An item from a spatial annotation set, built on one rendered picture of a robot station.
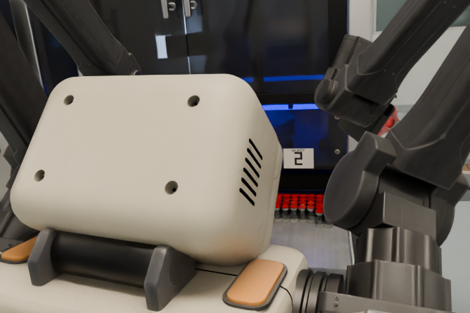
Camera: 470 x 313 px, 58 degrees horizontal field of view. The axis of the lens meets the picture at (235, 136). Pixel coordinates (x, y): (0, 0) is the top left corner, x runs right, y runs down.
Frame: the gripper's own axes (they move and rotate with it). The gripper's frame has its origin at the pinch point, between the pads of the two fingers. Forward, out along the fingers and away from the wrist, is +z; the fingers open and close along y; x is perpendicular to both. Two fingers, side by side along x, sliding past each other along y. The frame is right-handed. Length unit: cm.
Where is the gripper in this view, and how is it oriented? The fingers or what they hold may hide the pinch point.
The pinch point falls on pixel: (390, 122)
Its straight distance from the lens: 85.6
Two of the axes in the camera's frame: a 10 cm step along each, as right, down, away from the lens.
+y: 4.9, -8.2, -2.9
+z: 7.5, 2.2, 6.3
